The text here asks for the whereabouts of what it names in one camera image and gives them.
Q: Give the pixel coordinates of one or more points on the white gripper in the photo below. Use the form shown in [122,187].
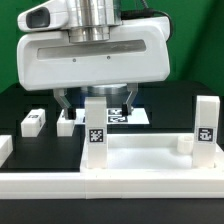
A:
[136,52]

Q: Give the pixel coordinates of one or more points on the white desk tabletop tray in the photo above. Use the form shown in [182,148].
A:
[141,152]

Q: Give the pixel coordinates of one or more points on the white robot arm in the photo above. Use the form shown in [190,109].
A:
[83,20]

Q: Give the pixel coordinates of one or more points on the white L-shaped obstacle fence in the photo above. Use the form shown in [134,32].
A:
[201,183]

